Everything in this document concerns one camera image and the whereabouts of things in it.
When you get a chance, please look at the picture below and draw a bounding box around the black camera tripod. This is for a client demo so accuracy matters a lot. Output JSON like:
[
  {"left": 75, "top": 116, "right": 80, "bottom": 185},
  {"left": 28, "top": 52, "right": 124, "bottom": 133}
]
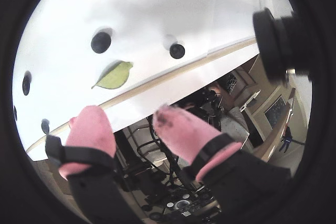
[{"left": 115, "top": 113, "right": 224, "bottom": 224}]

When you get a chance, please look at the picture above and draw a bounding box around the small blue object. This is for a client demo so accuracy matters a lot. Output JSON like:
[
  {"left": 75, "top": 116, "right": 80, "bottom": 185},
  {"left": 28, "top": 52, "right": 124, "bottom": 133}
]
[{"left": 279, "top": 126, "right": 293, "bottom": 154}]

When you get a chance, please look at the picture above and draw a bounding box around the dark framed wall picture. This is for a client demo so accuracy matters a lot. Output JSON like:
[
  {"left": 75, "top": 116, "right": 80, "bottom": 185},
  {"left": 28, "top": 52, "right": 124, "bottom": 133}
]
[{"left": 264, "top": 95, "right": 287, "bottom": 127}]

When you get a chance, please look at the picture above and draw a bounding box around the person in white shirt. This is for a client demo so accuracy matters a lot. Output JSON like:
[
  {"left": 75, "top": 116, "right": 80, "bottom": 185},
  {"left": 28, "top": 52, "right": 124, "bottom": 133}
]
[{"left": 209, "top": 73, "right": 250, "bottom": 154}]

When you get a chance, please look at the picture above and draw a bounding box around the pink-covered gripper finger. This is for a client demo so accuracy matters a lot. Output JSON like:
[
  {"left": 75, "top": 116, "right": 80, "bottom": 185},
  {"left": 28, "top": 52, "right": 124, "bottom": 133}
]
[
  {"left": 45, "top": 105, "right": 140, "bottom": 224},
  {"left": 153, "top": 104, "right": 292, "bottom": 219}
]

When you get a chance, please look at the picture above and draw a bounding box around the black fisheye camera lens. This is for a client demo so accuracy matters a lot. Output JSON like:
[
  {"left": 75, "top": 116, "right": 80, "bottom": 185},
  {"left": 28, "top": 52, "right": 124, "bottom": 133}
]
[{"left": 251, "top": 7, "right": 316, "bottom": 82}]

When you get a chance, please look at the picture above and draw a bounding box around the oval green leaf with stem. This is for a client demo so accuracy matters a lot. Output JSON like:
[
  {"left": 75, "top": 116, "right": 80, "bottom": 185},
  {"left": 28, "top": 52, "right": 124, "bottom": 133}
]
[{"left": 91, "top": 61, "right": 134, "bottom": 90}]

